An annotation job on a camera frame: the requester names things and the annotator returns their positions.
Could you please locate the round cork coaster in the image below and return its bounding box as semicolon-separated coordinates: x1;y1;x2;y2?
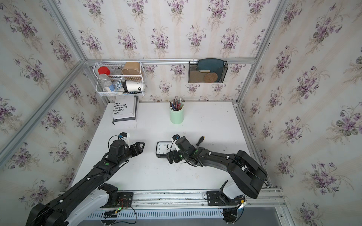
204;73;218;83

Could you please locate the clear plastic bottle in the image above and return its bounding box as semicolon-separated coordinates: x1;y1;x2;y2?
99;74;116;92

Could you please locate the white wire basket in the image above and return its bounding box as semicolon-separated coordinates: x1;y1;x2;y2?
93;61;146;97

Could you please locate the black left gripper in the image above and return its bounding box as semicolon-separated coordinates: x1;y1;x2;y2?
117;143;147;167

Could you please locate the grey book underneath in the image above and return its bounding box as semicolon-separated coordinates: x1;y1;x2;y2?
112;95;140;125

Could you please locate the black mesh wall organizer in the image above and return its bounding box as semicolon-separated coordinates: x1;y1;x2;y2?
188;60;229;83

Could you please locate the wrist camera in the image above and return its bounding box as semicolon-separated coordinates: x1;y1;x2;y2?
171;134;180;146
118;132;130;144

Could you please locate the black square alarm clock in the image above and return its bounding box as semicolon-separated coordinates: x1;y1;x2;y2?
155;141;172;158

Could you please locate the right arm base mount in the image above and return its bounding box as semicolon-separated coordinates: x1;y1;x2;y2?
204;180;246;206

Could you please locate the black handled screwdriver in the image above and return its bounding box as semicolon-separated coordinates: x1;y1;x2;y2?
196;136;205;147

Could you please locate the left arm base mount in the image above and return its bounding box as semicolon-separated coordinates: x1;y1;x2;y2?
98;183;134;208

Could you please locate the red lidded jar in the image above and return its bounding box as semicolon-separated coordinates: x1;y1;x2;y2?
98;66;111;76

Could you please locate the white book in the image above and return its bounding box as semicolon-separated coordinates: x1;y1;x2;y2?
112;95;138;120

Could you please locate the green pencil cup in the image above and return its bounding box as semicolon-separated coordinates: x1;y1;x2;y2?
170;108;184;124

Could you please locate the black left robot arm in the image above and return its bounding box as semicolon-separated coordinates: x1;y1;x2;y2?
26;139;145;226

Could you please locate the brown cardboard box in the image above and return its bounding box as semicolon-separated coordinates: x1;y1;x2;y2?
122;62;141;75

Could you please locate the coloured pencils bundle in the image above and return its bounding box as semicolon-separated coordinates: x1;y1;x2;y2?
169;98;184;112

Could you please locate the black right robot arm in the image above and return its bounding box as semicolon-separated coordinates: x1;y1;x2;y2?
166;135;268;199

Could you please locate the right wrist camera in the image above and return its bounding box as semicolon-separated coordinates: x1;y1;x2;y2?
171;134;180;146

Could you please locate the teal folder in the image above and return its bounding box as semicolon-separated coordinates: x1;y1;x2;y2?
197;58;224;82

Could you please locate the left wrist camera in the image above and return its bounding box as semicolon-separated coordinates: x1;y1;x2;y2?
118;132;130;144

